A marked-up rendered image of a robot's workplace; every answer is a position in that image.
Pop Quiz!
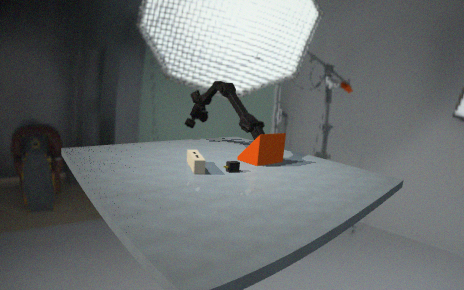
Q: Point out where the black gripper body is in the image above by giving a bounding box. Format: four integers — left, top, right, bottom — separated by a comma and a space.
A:
185, 103, 200, 128

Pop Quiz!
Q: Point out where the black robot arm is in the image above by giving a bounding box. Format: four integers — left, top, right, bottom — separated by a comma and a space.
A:
190, 81, 265, 140

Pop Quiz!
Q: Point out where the black two-prong plug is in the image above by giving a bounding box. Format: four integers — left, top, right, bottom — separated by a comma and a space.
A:
224, 161, 240, 173

